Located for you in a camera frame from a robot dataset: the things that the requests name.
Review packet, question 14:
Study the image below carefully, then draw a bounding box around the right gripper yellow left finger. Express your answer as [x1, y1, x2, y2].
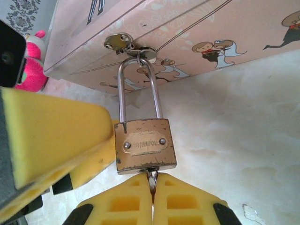
[64, 173, 154, 225]

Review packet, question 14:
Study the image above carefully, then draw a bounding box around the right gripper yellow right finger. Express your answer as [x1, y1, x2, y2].
[154, 173, 240, 225]

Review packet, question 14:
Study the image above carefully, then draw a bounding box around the small silver key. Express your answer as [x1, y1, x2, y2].
[145, 166, 159, 196]

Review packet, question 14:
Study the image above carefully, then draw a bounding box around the brass padlock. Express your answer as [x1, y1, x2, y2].
[114, 57, 178, 175]

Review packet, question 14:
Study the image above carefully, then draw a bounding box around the pink cartoon tin box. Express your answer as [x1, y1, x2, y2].
[44, 0, 300, 96]

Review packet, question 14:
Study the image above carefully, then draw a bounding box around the plush toy with glasses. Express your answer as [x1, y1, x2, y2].
[14, 30, 49, 93]

